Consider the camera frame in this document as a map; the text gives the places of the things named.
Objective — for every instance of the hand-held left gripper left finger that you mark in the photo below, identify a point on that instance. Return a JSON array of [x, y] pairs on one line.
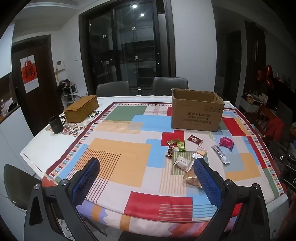
[[85, 182]]

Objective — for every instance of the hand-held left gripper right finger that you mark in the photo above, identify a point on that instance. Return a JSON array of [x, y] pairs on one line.
[[207, 183]]

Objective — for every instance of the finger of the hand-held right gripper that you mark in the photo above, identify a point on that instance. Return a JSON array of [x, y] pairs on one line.
[[281, 157]]

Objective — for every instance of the bronze foil snack packet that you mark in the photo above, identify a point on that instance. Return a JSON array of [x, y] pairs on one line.
[[192, 180]]

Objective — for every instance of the clear white-yellow snack packet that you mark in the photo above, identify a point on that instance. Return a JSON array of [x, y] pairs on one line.
[[200, 153]]

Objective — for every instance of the pale foil snack packet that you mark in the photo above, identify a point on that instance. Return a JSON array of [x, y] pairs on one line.
[[182, 163]]

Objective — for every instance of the long silver snack packet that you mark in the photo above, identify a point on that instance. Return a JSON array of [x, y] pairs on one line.
[[219, 153]]

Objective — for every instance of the pink snack packet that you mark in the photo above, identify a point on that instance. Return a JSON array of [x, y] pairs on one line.
[[226, 143]]

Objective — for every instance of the red snack packet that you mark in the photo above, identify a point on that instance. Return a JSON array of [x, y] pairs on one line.
[[193, 139]]

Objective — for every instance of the brown cardboard box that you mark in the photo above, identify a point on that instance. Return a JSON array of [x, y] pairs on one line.
[[196, 113]]

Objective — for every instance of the red cloth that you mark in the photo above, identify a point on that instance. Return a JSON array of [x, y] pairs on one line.
[[276, 127]]

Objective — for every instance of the wooden chair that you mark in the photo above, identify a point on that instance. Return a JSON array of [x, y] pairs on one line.
[[261, 118]]

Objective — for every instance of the green snack packet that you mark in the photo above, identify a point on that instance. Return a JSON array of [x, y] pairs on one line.
[[181, 146]]

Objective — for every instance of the gold twist-wrapped candy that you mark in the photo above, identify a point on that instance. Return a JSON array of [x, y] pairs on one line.
[[170, 153]]

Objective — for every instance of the light green candy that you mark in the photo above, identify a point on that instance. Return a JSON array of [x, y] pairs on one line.
[[212, 135]]

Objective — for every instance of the colourful geometric tablecloth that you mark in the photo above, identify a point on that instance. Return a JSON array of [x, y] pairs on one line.
[[129, 162]]

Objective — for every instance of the white table cover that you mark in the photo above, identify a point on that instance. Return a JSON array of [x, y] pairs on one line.
[[46, 148]]

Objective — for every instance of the floral patterned placemat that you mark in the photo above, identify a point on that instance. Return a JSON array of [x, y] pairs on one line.
[[76, 130]]

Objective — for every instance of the small gold candy packet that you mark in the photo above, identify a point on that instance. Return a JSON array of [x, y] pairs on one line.
[[173, 142]]

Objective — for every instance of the white side cabinet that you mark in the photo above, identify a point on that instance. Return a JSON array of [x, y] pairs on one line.
[[251, 104]]

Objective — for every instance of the black mug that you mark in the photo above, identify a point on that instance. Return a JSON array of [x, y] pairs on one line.
[[55, 125]]

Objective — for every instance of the black chair back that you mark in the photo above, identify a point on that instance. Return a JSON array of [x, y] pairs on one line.
[[18, 185]]

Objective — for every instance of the woven rattan box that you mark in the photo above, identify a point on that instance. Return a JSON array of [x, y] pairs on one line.
[[81, 109]]

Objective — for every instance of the red foil balloons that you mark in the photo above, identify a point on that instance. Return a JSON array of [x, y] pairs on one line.
[[266, 76]]

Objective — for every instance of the white shoe rack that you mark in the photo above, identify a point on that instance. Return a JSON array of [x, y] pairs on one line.
[[68, 92]]

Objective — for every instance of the narrow grey dining chair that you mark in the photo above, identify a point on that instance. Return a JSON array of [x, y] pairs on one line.
[[113, 89]]

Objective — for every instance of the dark wooden door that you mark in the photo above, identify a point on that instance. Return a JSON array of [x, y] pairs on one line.
[[44, 92]]

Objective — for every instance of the dark double-door cabinet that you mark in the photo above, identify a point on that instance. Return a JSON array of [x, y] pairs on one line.
[[254, 58]]

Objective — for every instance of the wide grey dining chair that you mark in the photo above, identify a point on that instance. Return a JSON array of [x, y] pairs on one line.
[[170, 85]]

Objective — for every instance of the red and white door poster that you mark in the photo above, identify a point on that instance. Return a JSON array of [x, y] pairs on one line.
[[29, 74]]

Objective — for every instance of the glass sliding door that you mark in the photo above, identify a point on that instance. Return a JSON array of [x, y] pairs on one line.
[[129, 46]]

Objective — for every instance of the white wall intercom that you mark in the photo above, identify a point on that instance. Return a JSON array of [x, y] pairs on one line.
[[60, 64]]

